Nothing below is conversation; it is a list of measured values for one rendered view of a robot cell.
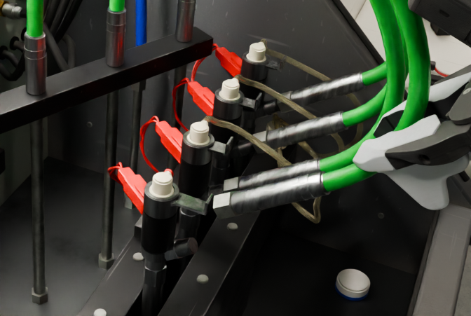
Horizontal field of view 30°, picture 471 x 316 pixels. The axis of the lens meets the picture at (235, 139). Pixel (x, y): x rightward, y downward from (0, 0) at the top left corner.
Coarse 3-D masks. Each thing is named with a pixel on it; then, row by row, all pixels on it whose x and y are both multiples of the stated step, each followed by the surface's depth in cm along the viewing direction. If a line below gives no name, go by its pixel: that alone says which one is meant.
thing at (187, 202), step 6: (174, 192) 71; (180, 198) 70; (186, 198) 70; (192, 198) 70; (174, 204) 70; (180, 204) 70; (186, 204) 70; (192, 204) 70; (198, 204) 70; (204, 204) 70; (192, 210) 70; (198, 210) 69
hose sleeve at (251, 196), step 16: (304, 176) 65; (320, 176) 64; (240, 192) 68; (256, 192) 66; (272, 192) 66; (288, 192) 65; (304, 192) 64; (320, 192) 64; (240, 208) 67; (256, 208) 67
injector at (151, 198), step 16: (144, 192) 70; (176, 192) 70; (144, 208) 71; (160, 208) 70; (176, 208) 71; (144, 224) 71; (160, 224) 71; (144, 240) 72; (160, 240) 72; (176, 240) 73; (192, 240) 72; (144, 256) 73; (160, 256) 73; (176, 256) 73; (144, 272) 75; (160, 272) 75; (144, 288) 76; (160, 288) 76; (144, 304) 77; (160, 304) 77
